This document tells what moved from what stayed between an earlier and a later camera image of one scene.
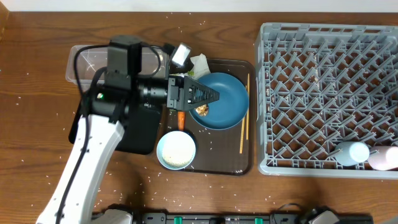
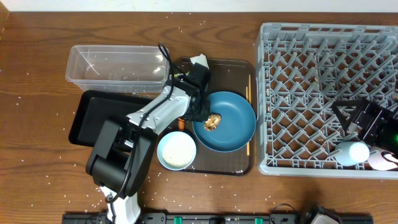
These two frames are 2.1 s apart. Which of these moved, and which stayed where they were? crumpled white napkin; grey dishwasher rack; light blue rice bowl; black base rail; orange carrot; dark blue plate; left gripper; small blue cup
Moved: left gripper; dark blue plate
Stayed: small blue cup; orange carrot; grey dishwasher rack; black base rail; crumpled white napkin; light blue rice bowl
